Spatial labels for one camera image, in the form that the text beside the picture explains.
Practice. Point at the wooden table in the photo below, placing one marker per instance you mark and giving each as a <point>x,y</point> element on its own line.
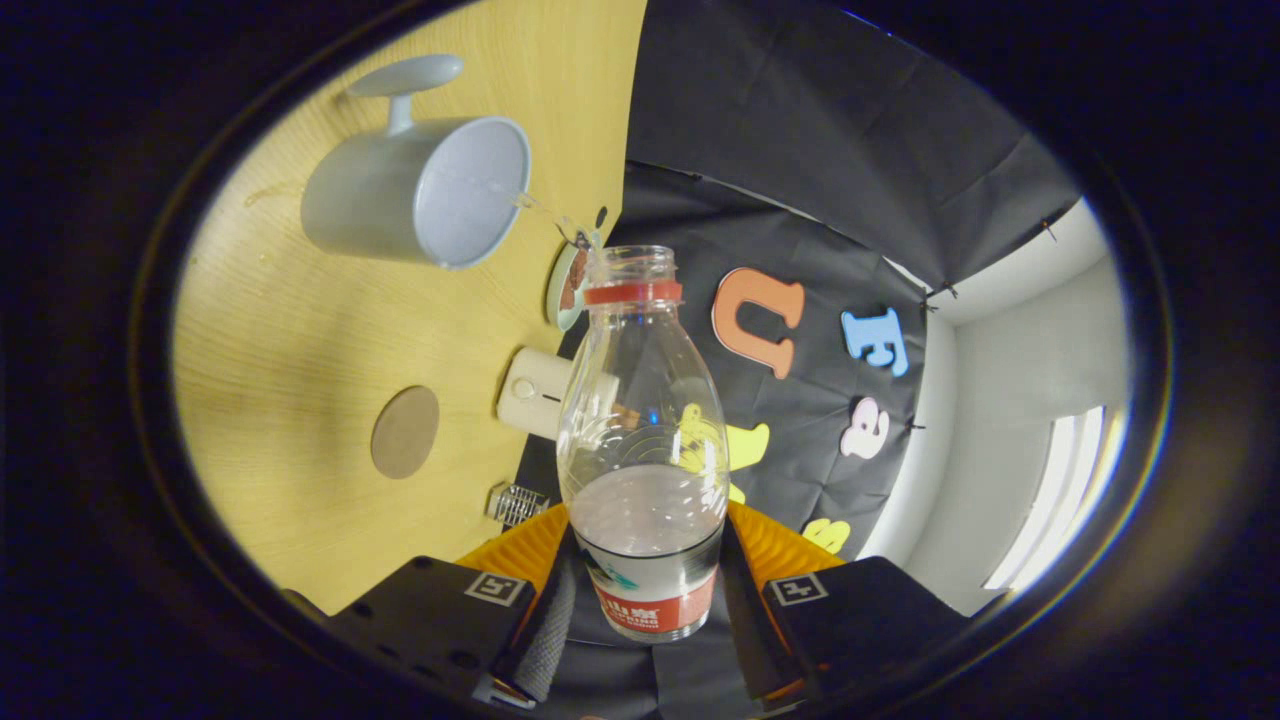
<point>300,350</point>

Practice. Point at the white toaster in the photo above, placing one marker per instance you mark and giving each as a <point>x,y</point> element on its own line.
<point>530,395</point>

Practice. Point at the clear plastic juice bottle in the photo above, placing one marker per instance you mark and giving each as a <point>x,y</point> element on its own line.
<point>650,560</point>

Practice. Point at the round brown coaster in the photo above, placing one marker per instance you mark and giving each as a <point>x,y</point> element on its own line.
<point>405,432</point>

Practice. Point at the large ceiling light panel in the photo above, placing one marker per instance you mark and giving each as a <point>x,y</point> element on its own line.
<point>1060,490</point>

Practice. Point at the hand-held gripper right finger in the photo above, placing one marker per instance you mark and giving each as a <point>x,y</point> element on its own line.
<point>742,630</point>

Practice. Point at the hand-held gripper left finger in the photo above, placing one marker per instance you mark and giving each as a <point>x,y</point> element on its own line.
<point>550,640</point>

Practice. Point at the brown food piece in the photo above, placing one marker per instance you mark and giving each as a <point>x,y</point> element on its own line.
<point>572,285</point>

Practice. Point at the pale green plate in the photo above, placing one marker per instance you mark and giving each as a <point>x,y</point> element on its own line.
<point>553,297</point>

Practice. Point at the pale grey cup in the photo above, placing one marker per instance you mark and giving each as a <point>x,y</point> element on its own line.
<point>370,200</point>

